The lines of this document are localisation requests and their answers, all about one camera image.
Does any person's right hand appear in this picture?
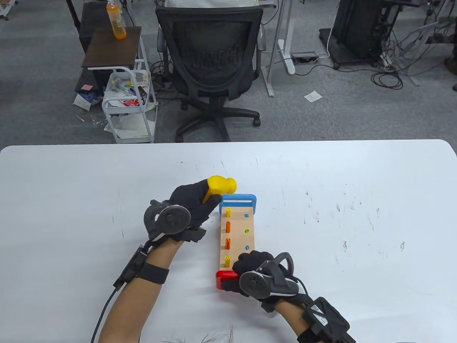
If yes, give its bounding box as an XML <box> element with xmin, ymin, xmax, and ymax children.
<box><xmin>221</xmin><ymin>250</ymin><xmax>275</xmax><ymax>296</ymax></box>

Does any person's left hand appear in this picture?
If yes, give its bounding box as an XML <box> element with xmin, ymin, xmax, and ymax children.
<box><xmin>168</xmin><ymin>180</ymin><xmax>224</xmax><ymax>244</ymax></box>

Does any rainbow wooden hammer bench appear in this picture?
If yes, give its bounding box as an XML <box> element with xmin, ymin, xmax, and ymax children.
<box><xmin>215</xmin><ymin>194</ymin><xmax>257</xmax><ymax>292</ymax></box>

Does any yellow plastic toy hammer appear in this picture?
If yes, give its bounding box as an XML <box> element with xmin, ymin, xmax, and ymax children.
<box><xmin>203</xmin><ymin>175</ymin><xmax>237</xmax><ymax>204</ymax></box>

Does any person's right forearm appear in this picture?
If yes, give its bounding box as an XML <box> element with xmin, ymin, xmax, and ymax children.
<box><xmin>275</xmin><ymin>300</ymin><xmax>311</xmax><ymax>343</ymax></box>

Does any person's left forearm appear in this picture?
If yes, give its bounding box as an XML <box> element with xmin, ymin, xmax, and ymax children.
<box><xmin>98</xmin><ymin>238</ymin><xmax>184</xmax><ymax>343</ymax></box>

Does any black tracking controller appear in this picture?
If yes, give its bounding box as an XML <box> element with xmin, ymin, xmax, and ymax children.
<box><xmin>238</xmin><ymin>253</ymin><xmax>298</xmax><ymax>300</ymax></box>
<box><xmin>144</xmin><ymin>200</ymin><xmax>191</xmax><ymax>243</ymax></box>

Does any white metal utility cart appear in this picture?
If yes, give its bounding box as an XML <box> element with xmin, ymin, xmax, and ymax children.
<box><xmin>102</xmin><ymin>36</ymin><xmax>158</xmax><ymax>144</ymax></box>

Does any white and blue box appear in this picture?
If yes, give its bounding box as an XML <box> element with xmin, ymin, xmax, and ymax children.
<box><xmin>73</xmin><ymin>91</ymin><xmax>102</xmax><ymax>111</ymax></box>

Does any black mesh office chair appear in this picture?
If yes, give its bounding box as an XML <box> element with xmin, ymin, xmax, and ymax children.
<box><xmin>155</xmin><ymin>5</ymin><xmax>267</xmax><ymax>143</ymax></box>

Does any brown wooden side table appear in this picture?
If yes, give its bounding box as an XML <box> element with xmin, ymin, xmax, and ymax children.
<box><xmin>81</xmin><ymin>26</ymin><xmax>142</xmax><ymax>70</ymax></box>

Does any black power strip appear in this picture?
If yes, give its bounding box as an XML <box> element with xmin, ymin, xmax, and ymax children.
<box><xmin>290</xmin><ymin>52</ymin><xmax>319</xmax><ymax>64</ymax></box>

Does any orange juice bottle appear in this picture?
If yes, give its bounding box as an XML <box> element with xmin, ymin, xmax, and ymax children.
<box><xmin>106</xmin><ymin>0</ymin><xmax>127</xmax><ymax>40</ymax></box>

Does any black cabinet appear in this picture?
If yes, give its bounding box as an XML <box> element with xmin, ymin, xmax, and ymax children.
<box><xmin>66</xmin><ymin>0</ymin><xmax>111</xmax><ymax>93</ymax></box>

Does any black equipment cart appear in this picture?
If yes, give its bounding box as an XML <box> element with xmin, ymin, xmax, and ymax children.
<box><xmin>319</xmin><ymin>0</ymin><xmax>397</xmax><ymax>70</ymax></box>

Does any black wrist camera strap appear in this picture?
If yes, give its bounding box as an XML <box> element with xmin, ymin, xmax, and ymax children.
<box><xmin>297</xmin><ymin>297</ymin><xmax>357</xmax><ymax>343</ymax></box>
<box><xmin>114</xmin><ymin>245</ymin><xmax>170</xmax><ymax>288</ymax></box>

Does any white desk leg frame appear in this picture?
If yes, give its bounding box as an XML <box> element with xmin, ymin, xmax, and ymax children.
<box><xmin>262</xmin><ymin>0</ymin><xmax>297</xmax><ymax>97</ymax></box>

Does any coiled black cable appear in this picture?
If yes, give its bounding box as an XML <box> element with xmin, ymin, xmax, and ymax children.
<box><xmin>371</xmin><ymin>70</ymin><xmax>404</xmax><ymax>90</ymax></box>

